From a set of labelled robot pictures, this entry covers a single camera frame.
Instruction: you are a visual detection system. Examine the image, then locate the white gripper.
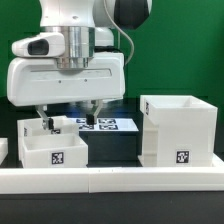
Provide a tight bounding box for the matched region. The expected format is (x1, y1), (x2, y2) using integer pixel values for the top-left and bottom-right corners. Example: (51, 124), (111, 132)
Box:
(7, 52), (125, 130)

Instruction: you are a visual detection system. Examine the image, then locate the white drawer box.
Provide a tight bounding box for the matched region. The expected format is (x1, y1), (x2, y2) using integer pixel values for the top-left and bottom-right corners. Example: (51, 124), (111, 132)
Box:
(20, 134), (88, 168)
(17, 116), (79, 137)

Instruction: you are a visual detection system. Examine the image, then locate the white drawer cabinet frame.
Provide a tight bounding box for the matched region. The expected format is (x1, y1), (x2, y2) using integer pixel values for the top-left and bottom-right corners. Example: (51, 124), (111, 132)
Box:
(139, 95), (218, 167)

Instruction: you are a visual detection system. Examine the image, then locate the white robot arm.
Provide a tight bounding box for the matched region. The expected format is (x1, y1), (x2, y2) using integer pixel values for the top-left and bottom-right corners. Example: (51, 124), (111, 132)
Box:
(7, 0), (152, 130)

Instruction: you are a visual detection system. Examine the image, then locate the fiducial marker sheet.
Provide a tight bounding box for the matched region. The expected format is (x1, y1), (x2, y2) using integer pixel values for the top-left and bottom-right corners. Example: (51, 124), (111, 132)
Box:
(72, 118), (138, 132)

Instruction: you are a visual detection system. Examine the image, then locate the white left fence block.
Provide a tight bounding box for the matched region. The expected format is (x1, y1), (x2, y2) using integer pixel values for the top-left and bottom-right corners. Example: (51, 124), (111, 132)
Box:
(0, 138), (8, 165)

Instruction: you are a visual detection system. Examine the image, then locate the white front fence rail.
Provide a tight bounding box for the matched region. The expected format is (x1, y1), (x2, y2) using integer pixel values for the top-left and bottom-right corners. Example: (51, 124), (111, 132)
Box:
(0, 167), (224, 194)

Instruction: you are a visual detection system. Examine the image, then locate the white fence rail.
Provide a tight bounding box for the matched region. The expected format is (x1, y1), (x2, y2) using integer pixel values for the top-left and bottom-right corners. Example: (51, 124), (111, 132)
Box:
(212, 155), (224, 167)
(0, 167), (224, 194)

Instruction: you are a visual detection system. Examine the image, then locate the white right fence rail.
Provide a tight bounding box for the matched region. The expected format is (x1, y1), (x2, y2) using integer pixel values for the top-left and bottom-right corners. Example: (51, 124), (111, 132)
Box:
(212, 155), (224, 167)

